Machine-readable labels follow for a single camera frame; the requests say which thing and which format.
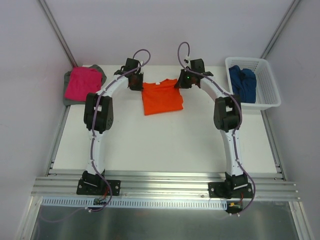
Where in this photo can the aluminium mounting rail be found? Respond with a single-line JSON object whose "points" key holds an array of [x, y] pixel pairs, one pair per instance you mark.
{"points": [[165, 185]]}

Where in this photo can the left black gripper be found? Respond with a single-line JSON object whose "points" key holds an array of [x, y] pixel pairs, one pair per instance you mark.
{"points": [[136, 81]]}

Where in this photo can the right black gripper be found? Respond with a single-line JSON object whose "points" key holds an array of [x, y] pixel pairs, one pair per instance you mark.
{"points": [[185, 81]]}

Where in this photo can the blue t shirt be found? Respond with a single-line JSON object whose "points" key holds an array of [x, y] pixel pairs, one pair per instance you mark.
{"points": [[243, 83]]}

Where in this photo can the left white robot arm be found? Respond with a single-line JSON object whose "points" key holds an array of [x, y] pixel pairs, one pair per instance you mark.
{"points": [[99, 117]]}

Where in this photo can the pink folded t shirt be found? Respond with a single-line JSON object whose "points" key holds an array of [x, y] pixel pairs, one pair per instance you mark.
{"points": [[82, 81]]}

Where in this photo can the orange t shirt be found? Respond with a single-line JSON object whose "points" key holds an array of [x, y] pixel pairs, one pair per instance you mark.
{"points": [[161, 97]]}

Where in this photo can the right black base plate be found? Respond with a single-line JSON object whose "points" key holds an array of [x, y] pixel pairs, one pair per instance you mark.
{"points": [[221, 190]]}

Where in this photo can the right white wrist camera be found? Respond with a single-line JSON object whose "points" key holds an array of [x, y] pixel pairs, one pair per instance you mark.
{"points": [[187, 60]]}

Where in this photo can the white plastic basket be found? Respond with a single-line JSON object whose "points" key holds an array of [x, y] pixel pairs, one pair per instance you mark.
{"points": [[266, 91]]}

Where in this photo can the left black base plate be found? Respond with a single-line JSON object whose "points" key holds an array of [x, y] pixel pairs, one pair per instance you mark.
{"points": [[99, 189]]}

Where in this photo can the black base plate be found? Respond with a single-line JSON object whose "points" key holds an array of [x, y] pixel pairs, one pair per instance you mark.
{"points": [[221, 190], [99, 189]]}

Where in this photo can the grey folded t shirt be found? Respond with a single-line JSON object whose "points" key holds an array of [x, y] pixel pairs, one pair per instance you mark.
{"points": [[67, 102]]}

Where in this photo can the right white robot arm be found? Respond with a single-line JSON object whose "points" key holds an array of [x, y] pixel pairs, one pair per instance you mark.
{"points": [[227, 118]]}

